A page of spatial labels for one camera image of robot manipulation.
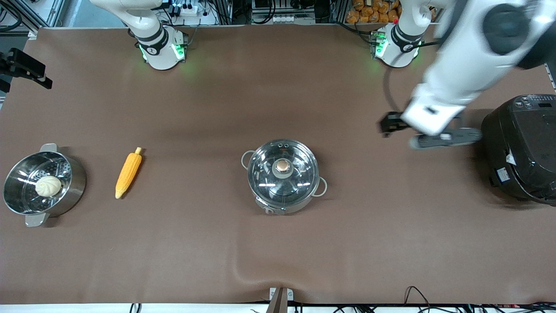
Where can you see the black rice cooker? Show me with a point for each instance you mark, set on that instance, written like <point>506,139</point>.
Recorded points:
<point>521,148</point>

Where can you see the white power strip with plugs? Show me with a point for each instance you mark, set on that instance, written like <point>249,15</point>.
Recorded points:
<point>189,9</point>

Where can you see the metal table bracket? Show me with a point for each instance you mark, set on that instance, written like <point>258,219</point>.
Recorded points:
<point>281,298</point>

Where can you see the yellow corn cob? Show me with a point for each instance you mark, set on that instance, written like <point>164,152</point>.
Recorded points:
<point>128,171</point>

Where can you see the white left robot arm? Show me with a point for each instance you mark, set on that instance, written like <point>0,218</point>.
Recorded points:
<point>464,52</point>

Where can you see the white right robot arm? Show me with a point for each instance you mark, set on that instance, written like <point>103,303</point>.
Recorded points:
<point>156,41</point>

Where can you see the aluminium frame profile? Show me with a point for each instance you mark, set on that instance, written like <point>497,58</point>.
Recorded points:
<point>21,15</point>

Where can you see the white steamed bun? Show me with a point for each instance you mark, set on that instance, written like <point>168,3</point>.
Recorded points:
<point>48,186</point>

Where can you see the glass pot lid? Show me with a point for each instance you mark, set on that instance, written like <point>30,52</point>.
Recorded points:
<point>282,174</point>

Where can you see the stainless steel steamer pot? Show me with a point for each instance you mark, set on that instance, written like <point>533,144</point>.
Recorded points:
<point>74,182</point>

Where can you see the brown table cloth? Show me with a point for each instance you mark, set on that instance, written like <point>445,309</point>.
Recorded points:
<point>260,256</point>

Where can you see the pile of orange breads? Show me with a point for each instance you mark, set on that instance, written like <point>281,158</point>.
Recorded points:
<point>373,12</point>

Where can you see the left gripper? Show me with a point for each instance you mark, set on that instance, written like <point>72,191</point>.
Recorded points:
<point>393,122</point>

